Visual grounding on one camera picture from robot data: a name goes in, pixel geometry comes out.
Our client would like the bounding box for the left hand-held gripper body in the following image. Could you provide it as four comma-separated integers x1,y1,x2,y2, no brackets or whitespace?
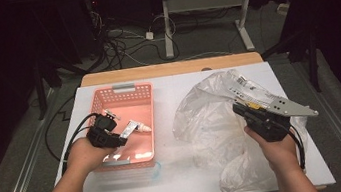
83,107,125,152

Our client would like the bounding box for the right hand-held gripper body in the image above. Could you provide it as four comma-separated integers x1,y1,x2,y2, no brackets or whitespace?
241,90,321,147

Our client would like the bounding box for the white printed ointment tube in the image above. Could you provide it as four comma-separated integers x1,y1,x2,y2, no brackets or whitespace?
117,119,142,140

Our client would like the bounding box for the clear plastic bag smiley print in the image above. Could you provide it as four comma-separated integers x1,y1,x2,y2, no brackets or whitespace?
165,59,317,192

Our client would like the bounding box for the pink perforated plastic basket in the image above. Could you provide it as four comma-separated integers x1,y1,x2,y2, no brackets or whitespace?
82,79,165,175

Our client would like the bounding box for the person's left hand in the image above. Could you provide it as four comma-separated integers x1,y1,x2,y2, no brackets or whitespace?
63,132,120,178

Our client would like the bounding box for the person's right hand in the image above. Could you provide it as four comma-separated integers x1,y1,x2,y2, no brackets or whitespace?
243,118,302,178

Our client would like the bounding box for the clear plastic lid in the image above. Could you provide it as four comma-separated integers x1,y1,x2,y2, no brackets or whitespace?
96,160,165,190

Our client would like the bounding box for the white table mat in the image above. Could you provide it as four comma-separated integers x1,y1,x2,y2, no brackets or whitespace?
41,53,336,192

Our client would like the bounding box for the black stand leg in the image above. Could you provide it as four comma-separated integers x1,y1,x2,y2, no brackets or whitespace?
258,26,324,100

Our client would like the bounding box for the white power adapter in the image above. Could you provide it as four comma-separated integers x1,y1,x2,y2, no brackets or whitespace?
144,31,156,42

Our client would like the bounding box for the left hand-held gripper black cable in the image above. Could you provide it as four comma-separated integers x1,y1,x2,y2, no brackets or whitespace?
53,111,108,176

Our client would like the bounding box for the hand-held gripper black cable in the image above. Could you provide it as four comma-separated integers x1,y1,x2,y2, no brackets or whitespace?
288,122,309,171
53,111,108,176

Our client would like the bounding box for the right hand-held gripper black cable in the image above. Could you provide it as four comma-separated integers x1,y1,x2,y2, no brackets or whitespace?
288,122,309,171

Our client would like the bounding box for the black floor cable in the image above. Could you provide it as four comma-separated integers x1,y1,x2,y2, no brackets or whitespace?
39,94,84,164

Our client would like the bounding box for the tangle of floor cables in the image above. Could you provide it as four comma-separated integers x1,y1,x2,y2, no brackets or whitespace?
89,0,185,74

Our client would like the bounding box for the white metal desk frame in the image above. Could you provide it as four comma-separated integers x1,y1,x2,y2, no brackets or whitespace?
144,0,308,66

